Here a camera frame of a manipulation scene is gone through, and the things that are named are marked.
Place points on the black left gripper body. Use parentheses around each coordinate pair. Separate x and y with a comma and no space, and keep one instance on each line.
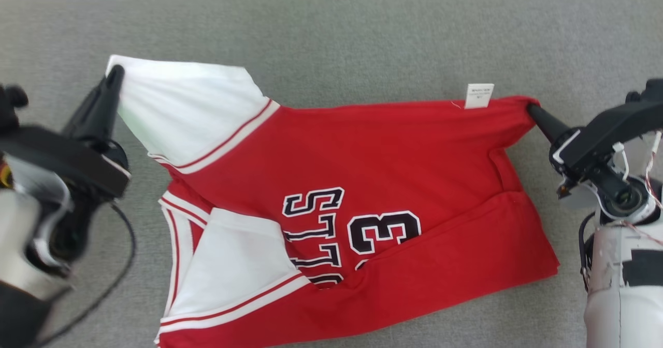
(67,156)

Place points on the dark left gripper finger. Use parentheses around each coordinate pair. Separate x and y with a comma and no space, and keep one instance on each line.
(98,110)

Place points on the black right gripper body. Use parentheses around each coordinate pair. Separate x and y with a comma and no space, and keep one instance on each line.
(595,141)

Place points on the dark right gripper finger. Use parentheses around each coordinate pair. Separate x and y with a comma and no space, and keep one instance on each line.
(549,122)

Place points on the red Bulls 23 jersey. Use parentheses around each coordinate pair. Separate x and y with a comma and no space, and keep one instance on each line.
(414,156)

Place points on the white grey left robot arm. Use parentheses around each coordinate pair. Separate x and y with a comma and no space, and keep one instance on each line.
(20,244)

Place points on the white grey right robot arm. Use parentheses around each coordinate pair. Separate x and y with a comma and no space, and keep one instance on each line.
(616,296)

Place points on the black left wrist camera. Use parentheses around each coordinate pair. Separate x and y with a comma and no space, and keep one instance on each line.
(10,102)

